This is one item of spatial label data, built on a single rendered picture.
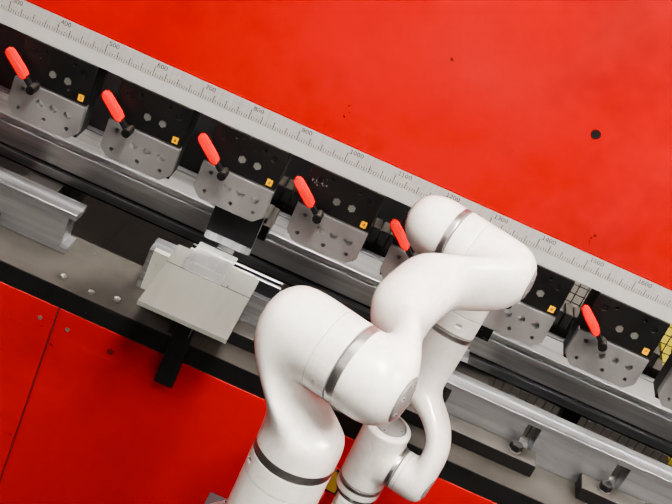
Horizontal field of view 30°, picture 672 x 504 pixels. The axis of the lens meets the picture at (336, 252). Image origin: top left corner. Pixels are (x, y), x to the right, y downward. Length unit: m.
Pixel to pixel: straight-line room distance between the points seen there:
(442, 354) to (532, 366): 0.72
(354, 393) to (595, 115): 0.89
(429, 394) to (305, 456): 0.49
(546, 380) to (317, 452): 1.21
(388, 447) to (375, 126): 0.60
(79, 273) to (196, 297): 0.30
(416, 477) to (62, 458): 0.87
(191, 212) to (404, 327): 1.18
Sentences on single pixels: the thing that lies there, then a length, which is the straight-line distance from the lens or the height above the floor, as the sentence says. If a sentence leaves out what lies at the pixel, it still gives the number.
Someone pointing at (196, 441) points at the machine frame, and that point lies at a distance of 2.62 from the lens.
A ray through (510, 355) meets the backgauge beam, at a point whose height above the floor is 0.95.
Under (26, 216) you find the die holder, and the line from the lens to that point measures 2.64.
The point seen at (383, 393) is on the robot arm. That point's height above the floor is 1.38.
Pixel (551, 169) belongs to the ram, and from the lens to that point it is 2.36.
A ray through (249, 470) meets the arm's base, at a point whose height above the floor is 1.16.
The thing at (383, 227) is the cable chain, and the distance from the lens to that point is 2.90.
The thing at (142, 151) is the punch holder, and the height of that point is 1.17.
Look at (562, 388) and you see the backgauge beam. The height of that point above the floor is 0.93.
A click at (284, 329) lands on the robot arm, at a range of 1.66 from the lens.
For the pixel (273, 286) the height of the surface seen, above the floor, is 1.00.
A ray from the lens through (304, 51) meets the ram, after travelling 2.34.
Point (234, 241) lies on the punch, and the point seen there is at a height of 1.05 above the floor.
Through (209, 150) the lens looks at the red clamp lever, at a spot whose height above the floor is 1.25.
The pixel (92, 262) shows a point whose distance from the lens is 2.65.
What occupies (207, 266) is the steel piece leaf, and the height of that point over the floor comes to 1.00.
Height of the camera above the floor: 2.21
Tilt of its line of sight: 26 degrees down
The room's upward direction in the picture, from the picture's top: 24 degrees clockwise
